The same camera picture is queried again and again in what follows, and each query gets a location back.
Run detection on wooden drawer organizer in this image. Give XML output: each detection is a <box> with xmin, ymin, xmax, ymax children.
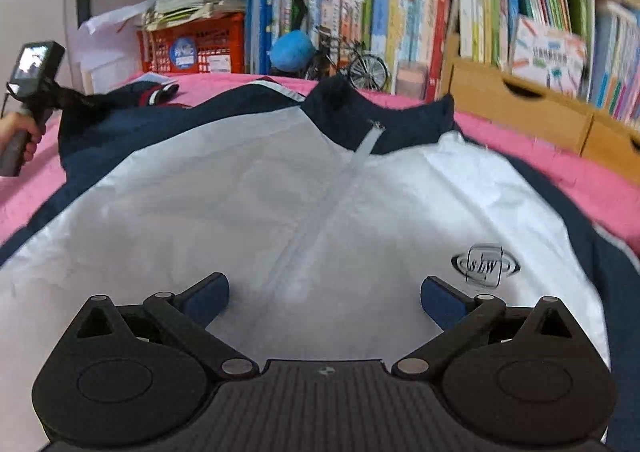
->
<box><xmin>440</xmin><ymin>34</ymin><xmax>640</xmax><ymax>173</ymax></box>

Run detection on row of purple-spined books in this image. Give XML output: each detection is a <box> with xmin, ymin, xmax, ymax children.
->
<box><xmin>585</xmin><ymin>0</ymin><xmax>640</xmax><ymax>128</ymax></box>

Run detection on light blue paper sheet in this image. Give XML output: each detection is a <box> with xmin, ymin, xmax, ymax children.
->
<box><xmin>132</xmin><ymin>72</ymin><xmax>178</xmax><ymax>85</ymax></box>

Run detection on person's left hand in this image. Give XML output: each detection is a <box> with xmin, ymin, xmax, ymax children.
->
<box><xmin>0</xmin><ymin>111</ymin><xmax>47</xmax><ymax>164</ymax></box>

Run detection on large red plastic crate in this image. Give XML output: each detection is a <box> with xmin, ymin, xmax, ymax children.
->
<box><xmin>137</xmin><ymin>12</ymin><xmax>246</xmax><ymax>75</ymax></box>

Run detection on white printed cardboard box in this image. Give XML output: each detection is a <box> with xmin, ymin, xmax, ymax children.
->
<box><xmin>507</xmin><ymin>14</ymin><xmax>588</xmax><ymax>98</ymax></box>

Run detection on pink bed blanket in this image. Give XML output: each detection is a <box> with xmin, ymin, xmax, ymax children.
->
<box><xmin>0</xmin><ymin>69</ymin><xmax>640</xmax><ymax>263</ymax></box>

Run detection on miniature bicycle model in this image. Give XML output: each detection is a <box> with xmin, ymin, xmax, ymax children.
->
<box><xmin>305</xmin><ymin>27</ymin><xmax>390</xmax><ymax>93</ymax></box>

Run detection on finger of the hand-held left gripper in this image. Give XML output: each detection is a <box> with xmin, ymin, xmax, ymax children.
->
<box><xmin>54</xmin><ymin>86</ymin><xmax>113</xmax><ymax>115</ymax></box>

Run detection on row of tall blue books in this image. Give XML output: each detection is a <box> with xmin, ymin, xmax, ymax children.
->
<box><xmin>245</xmin><ymin>0</ymin><xmax>311</xmax><ymax>75</ymax></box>

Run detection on row of colourful picture books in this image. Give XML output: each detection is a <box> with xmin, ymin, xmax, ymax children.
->
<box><xmin>302</xmin><ymin>0</ymin><xmax>456</xmax><ymax>100</ymax></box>

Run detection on loose white paper sheets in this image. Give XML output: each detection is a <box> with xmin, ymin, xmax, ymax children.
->
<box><xmin>77</xmin><ymin>2</ymin><xmax>151</xmax><ymax>83</ymax></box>

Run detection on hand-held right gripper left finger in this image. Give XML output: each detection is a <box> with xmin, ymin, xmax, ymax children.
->
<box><xmin>64</xmin><ymin>272</ymin><xmax>261</xmax><ymax>381</ymax></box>

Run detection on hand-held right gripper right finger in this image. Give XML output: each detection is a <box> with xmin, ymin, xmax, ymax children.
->
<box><xmin>391</xmin><ymin>276</ymin><xmax>583</xmax><ymax>380</ymax></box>

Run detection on white and navy jacket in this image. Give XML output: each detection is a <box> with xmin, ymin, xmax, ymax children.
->
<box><xmin>0</xmin><ymin>74</ymin><xmax>640</xmax><ymax>452</ymax></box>

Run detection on blue plush ball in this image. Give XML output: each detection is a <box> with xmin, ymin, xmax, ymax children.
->
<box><xmin>270</xmin><ymin>30</ymin><xmax>316</xmax><ymax>73</ymax></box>

